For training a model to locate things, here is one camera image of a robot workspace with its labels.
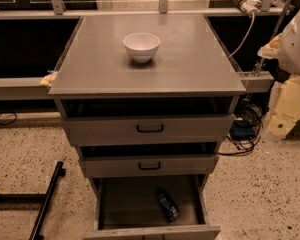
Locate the blue pepsi can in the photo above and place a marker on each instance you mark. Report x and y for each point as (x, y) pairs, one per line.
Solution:
(168, 206)

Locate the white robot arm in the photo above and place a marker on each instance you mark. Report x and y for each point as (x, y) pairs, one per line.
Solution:
(285, 47)

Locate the grey drawer cabinet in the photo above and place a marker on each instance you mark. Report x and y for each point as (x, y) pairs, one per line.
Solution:
(189, 62)

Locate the grey top drawer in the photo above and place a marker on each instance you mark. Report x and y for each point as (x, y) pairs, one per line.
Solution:
(96, 122)

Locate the grey drawer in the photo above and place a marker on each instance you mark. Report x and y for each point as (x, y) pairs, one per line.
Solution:
(175, 158)
(96, 122)
(128, 209)

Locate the grey middle drawer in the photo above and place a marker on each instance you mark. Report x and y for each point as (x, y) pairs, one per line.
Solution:
(175, 158)

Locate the grey bottom drawer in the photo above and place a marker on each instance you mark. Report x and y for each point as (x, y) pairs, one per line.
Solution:
(128, 209)

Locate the white ceramic bowl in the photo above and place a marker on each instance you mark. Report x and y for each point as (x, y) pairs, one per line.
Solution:
(141, 47)

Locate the blue box on floor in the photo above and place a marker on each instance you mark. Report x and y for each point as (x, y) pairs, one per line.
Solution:
(241, 130)

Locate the yellow tape scrap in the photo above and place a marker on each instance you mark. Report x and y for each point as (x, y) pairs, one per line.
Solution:
(49, 79)

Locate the metal diagonal rod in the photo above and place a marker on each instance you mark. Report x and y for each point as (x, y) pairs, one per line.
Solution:
(265, 5)

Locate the white power strip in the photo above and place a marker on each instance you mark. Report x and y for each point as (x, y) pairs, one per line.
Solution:
(249, 7)

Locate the black metal floor stand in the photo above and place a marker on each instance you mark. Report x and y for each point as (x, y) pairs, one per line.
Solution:
(43, 200)

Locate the black top drawer handle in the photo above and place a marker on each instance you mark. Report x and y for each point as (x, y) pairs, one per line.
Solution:
(150, 129)

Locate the black drawer handle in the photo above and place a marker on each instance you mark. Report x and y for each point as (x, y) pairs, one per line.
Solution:
(150, 129)
(149, 167)

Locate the black middle drawer handle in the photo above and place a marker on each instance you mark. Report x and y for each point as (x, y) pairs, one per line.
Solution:
(149, 167)

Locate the grey horizontal rail beam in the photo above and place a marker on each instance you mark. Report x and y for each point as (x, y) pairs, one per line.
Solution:
(22, 89)

